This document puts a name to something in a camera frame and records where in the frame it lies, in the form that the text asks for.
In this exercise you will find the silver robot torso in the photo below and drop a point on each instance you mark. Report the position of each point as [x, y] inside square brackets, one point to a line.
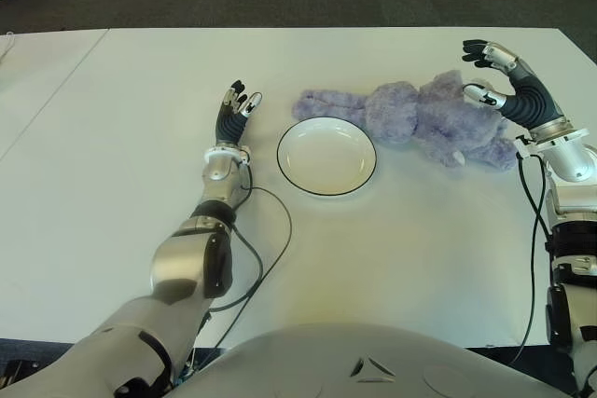
[364, 370]

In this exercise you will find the purple plush bunny doll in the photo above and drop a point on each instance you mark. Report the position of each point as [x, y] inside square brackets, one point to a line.
[438, 123]

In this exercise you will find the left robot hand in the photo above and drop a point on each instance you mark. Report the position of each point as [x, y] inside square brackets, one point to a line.
[228, 125]

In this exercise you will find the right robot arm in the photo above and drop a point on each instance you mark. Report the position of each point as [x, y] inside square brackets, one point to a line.
[569, 160]

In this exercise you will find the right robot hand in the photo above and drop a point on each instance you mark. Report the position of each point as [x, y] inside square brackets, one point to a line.
[531, 100]

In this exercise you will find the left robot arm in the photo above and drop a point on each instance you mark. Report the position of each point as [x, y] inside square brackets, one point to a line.
[186, 258]

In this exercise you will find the white plate black rim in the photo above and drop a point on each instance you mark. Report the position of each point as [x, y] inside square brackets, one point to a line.
[326, 160]

